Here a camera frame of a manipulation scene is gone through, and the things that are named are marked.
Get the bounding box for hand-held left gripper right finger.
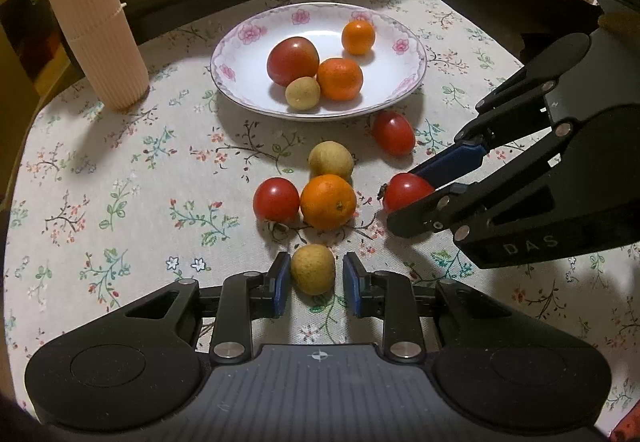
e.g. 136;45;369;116
343;252;516;365

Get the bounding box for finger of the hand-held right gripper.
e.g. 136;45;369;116
410;33;593;188
386;119;577;243

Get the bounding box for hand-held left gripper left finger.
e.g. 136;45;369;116
122;251;292;365

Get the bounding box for small red tomato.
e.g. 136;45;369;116
378;173;437;215
371;111;416;158
252;177;302;239

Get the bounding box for tan longan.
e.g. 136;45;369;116
308;141;355;183
285;76;321;111
290;244;336;296

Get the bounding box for small orange mandarin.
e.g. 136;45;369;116
341;20;376;56
300;174;358;231
316;57;364;102

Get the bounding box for large red tomato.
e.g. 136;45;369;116
266;36;321;87

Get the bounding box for white plate with pink flowers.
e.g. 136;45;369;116
210;2;428;121

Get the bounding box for floral white tablecloth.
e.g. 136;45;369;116
5;0;640;442

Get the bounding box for pink ribbed cylinder container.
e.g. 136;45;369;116
36;0;150;112

